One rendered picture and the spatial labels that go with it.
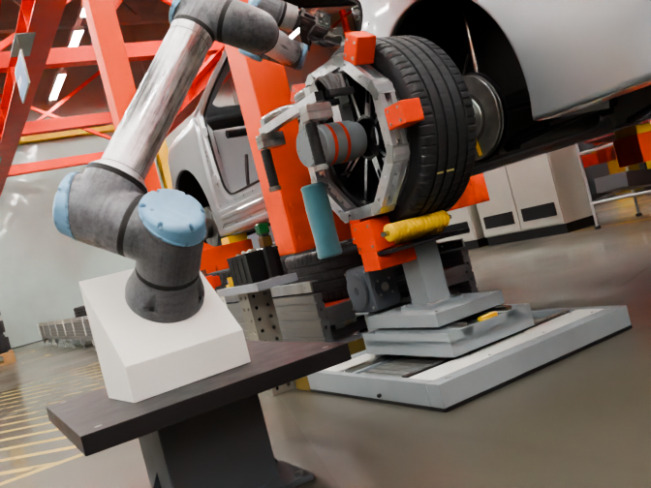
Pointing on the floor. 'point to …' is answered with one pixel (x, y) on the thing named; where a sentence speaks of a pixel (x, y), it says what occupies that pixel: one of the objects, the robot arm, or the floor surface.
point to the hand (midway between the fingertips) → (343, 43)
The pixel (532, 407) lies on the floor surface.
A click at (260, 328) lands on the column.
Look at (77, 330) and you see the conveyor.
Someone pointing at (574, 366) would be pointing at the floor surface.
